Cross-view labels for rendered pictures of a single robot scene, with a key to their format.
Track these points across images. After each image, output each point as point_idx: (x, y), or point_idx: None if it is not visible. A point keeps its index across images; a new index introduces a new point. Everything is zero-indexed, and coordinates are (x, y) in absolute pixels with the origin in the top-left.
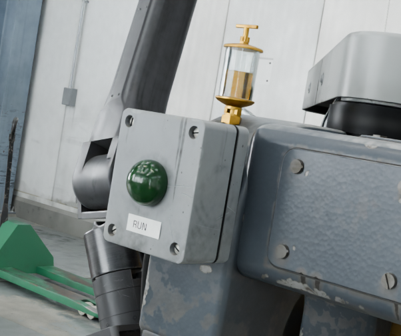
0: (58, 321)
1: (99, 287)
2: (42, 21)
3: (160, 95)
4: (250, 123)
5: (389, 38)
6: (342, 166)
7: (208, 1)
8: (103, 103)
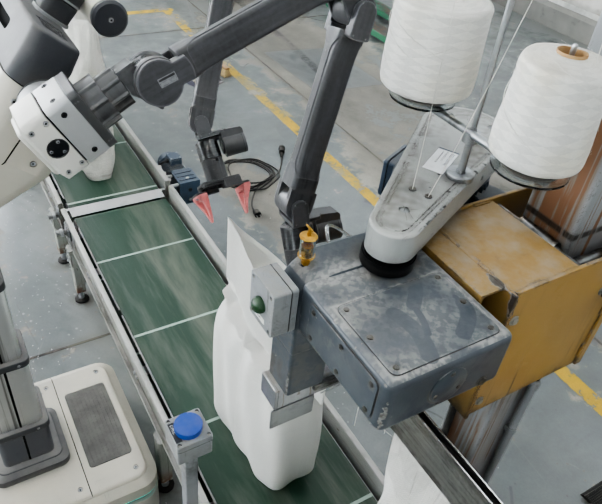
0: (371, 54)
1: (285, 254)
2: None
3: (317, 159)
4: (312, 265)
5: (379, 234)
6: (325, 324)
7: None
8: None
